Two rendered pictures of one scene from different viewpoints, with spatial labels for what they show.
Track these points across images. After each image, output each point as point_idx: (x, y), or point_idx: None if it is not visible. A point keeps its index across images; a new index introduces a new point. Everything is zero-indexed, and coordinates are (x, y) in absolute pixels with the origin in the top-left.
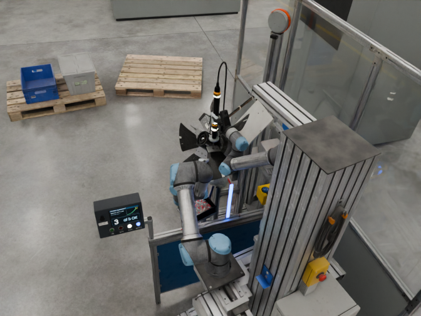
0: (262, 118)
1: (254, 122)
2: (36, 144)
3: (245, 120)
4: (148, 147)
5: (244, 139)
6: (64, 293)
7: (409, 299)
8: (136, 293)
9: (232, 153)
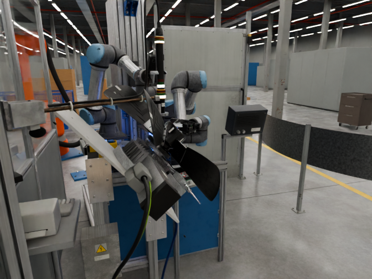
0: (73, 115)
1: (85, 128)
2: None
3: (118, 86)
4: None
5: (137, 70)
6: (316, 264)
7: (56, 129)
8: (244, 265)
9: (149, 87)
